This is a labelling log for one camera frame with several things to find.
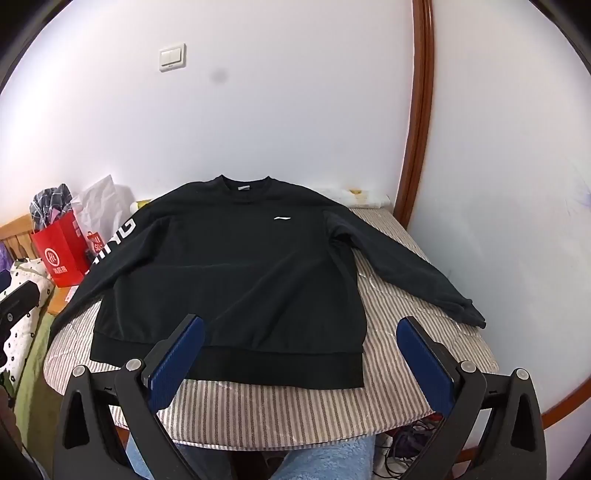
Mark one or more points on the purple cloth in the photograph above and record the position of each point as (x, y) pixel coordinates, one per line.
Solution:
(3, 258)

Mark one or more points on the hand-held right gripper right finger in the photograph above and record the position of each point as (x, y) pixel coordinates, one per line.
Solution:
(425, 364)

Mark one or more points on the wooden headboard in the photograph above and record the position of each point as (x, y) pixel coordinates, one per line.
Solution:
(18, 235)

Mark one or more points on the black sweatshirt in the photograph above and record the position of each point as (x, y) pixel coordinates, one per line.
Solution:
(231, 277)

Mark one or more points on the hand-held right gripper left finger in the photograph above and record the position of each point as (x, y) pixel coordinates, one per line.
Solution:
(178, 362)

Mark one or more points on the person's blue jeans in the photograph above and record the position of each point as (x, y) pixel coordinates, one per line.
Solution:
(323, 461)

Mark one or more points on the brown wooden stand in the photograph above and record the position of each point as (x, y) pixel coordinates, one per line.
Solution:
(60, 300)

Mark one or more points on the brown wooden door frame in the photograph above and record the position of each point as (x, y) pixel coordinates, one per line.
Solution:
(418, 115)

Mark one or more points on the large red paper bag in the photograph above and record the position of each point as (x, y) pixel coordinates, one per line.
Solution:
(57, 254)

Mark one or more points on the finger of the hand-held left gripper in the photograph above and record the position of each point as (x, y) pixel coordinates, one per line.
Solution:
(5, 344)
(21, 302)

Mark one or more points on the white light switch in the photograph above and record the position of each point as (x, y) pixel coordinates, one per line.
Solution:
(172, 57)

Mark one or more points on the plaid cloth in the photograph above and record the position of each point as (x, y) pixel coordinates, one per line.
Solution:
(51, 201)

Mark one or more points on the white plastic bag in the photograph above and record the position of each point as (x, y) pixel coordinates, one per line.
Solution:
(101, 207)

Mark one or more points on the striped mattress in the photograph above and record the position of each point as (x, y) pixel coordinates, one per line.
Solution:
(300, 415)

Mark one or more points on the rolled white printed plastic sheet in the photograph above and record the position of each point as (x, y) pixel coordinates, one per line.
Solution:
(369, 198)

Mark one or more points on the green cloth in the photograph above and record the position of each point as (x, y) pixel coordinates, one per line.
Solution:
(32, 392)

